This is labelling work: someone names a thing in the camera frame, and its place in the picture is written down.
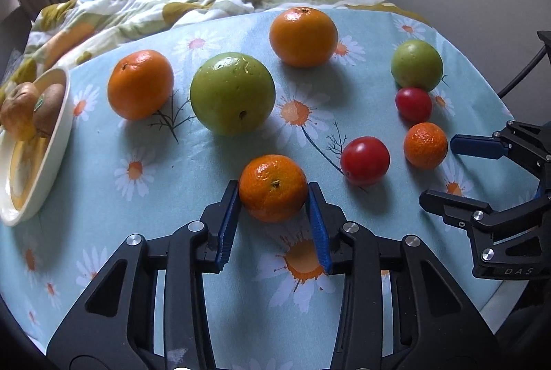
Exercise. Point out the kiwi with green sticker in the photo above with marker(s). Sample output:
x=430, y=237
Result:
x=49, y=112

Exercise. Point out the large green apple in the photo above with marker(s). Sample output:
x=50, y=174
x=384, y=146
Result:
x=232, y=94

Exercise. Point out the small red tomato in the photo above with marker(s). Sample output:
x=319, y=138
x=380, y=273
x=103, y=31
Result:
x=414, y=104

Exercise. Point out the large orange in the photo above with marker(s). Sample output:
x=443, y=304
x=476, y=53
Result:
x=303, y=36
x=140, y=84

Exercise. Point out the wrinkled brown apple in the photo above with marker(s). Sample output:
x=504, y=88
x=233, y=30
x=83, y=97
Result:
x=17, y=112

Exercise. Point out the light blue daisy tablecloth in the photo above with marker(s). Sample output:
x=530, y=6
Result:
x=142, y=219

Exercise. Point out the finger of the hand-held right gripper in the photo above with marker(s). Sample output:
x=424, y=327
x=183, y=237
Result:
x=475, y=146
x=447, y=204

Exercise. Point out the cream fruit bowl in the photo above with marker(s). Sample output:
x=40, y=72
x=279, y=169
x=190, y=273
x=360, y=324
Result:
x=38, y=176

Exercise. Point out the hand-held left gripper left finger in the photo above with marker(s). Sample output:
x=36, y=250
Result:
x=228, y=220

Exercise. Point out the small green apple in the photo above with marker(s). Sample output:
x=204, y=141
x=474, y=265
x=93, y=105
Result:
x=416, y=64

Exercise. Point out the small mandarin orange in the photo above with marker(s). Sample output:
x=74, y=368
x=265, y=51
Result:
x=425, y=145

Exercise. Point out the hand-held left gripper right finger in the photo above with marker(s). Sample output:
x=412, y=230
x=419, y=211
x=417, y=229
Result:
x=317, y=223

